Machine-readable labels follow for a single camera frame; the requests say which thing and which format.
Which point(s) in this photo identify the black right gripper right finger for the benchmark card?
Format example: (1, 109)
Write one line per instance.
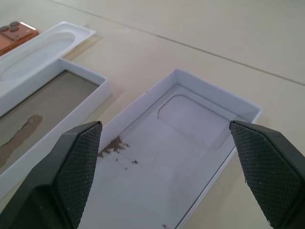
(269, 171)

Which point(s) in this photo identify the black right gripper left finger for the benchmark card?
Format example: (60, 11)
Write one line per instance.
(59, 181)

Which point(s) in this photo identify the white box lid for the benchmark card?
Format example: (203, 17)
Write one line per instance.
(47, 105)

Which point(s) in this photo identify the white box bottom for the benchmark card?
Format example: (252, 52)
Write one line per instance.
(166, 148)

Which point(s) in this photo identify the white moulded insert tray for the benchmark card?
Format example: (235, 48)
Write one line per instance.
(38, 55)

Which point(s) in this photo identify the orange smartphone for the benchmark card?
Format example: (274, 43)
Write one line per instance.
(14, 38)

